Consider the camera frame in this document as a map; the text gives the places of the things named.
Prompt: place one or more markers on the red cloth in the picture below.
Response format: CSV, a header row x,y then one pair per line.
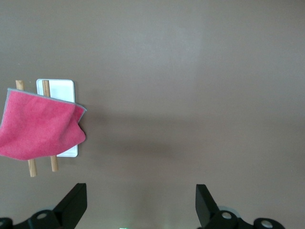
x,y
38,124

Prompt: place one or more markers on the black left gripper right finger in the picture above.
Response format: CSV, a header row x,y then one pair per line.
x,y
207,211

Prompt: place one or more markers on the white rack with wooden bars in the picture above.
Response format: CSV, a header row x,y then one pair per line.
x,y
62,91

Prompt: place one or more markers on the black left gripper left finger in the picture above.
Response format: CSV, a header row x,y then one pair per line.
x,y
64,211

